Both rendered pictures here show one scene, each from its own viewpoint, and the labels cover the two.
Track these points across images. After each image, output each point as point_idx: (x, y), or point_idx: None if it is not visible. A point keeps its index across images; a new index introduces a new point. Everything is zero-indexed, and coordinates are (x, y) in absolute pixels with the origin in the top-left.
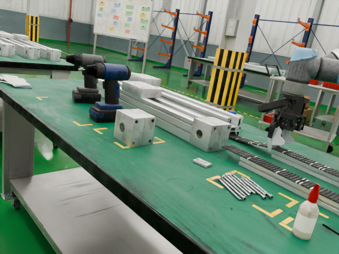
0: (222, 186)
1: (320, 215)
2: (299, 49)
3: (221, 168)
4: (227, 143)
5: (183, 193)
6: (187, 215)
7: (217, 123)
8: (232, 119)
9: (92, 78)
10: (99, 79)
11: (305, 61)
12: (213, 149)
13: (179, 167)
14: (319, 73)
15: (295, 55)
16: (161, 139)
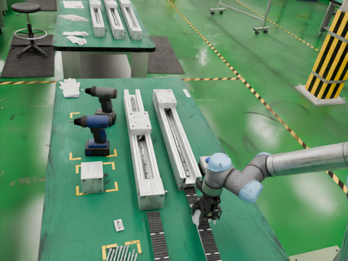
0: (105, 258)
1: None
2: (209, 160)
3: (129, 234)
4: (173, 200)
5: (70, 258)
6: None
7: (150, 191)
8: (193, 174)
9: (106, 106)
10: (125, 96)
11: (212, 172)
12: (146, 208)
13: (96, 227)
14: (224, 186)
15: (208, 162)
16: (117, 186)
